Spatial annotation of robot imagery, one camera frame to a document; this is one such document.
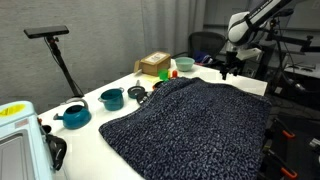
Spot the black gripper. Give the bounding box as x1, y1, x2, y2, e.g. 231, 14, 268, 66
220, 51, 244, 80

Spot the dark blue knitted blanket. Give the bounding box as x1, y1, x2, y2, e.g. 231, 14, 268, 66
99, 77, 271, 180

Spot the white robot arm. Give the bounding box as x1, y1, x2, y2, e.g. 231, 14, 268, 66
220, 0, 292, 80

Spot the black office chair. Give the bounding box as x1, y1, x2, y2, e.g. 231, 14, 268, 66
173, 31, 226, 67

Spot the mint green bowl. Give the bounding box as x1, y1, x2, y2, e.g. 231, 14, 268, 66
175, 57, 195, 72

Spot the green plastic cup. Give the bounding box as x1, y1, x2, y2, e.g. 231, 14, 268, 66
158, 69, 169, 81

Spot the cardboard box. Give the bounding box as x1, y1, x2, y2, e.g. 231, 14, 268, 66
133, 51, 171, 76

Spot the small black toy pan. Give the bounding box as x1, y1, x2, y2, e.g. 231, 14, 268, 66
127, 86, 145, 99

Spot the teal toy pot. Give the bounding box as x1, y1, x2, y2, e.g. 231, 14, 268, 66
98, 87, 124, 111

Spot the teal toy kettle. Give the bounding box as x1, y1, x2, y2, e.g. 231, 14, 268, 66
53, 97, 92, 130

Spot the black oven mitt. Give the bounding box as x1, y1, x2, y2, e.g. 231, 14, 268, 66
42, 125, 67, 171

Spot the light blue toy oven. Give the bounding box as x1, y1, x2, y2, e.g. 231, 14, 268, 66
0, 101, 54, 180

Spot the black camera on tripod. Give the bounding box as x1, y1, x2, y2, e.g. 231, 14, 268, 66
23, 25, 84, 97

